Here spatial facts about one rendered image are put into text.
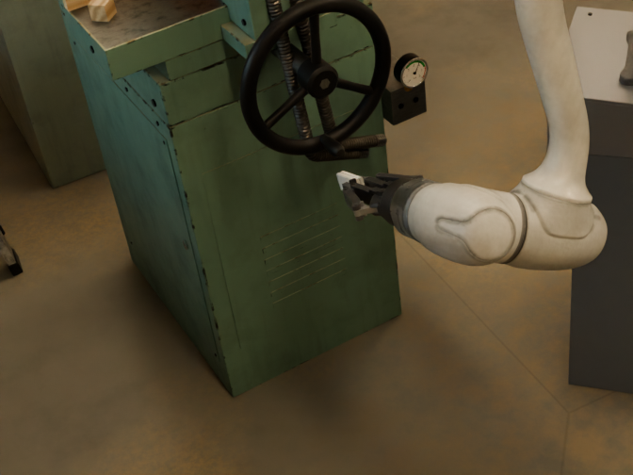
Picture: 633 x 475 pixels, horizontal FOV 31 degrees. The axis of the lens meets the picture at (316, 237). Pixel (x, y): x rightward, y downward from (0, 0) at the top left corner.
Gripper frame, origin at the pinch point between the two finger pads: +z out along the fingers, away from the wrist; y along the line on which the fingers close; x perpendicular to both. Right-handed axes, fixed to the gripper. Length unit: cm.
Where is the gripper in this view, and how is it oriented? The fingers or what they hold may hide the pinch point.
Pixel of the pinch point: (351, 184)
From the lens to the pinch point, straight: 187.7
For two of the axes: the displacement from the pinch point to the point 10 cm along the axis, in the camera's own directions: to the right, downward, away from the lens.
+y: -8.6, 3.9, -3.2
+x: 2.8, 9.0, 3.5
